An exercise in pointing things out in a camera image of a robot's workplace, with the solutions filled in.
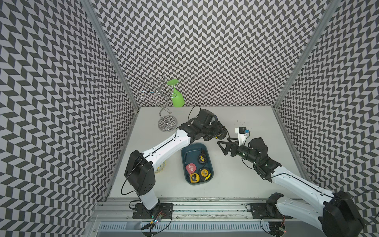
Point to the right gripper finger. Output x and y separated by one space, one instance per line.
225 145
229 151

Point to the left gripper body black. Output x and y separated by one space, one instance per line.
211 131

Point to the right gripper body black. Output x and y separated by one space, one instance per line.
243 152

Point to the teal plastic storage tray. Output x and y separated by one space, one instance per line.
190 154

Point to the large yellow black tape measure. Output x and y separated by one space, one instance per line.
222 135

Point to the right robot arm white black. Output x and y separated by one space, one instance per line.
335 214

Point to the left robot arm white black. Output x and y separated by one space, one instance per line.
140 170

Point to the pink tape measure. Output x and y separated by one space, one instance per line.
191 168

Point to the yellow tape measure front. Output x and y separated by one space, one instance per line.
194 178

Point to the green plastic cup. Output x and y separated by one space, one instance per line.
176 97

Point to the yellow patterned small bowl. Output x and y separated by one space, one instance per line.
160 167

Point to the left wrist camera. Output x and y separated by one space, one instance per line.
206 117

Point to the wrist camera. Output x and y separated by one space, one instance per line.
206 117
242 135

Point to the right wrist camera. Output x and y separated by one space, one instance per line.
242 135

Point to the chrome wire cup stand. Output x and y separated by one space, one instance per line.
163 94

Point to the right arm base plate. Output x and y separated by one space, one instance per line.
265 211

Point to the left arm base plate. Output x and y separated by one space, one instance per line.
165 209

